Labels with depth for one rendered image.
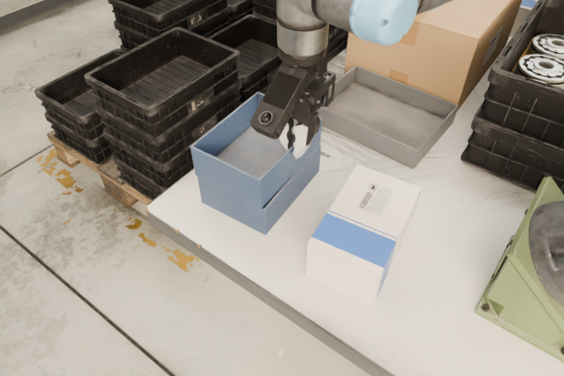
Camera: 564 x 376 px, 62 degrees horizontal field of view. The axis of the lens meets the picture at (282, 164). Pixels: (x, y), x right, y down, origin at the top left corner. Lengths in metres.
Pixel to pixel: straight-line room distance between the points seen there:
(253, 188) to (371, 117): 0.44
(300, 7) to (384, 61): 0.57
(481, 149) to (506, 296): 0.35
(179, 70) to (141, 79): 0.13
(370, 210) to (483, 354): 0.27
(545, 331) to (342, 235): 0.32
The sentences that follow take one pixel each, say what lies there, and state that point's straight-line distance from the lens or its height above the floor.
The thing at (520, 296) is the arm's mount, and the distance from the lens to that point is 0.77.
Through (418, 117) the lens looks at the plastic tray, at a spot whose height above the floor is 0.70.
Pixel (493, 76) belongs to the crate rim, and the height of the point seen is 0.92.
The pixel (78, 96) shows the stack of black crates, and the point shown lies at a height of 0.27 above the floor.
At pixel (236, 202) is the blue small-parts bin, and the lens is 0.84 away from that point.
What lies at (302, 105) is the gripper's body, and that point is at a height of 0.94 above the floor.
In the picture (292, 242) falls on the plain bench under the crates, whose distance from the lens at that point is 0.84.
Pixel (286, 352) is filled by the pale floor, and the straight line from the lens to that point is 1.51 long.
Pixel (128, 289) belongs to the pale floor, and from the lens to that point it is 1.69.
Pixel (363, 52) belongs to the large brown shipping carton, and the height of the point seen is 0.78.
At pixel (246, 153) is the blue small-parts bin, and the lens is 0.90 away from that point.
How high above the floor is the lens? 1.37
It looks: 43 degrees down
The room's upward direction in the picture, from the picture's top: straight up
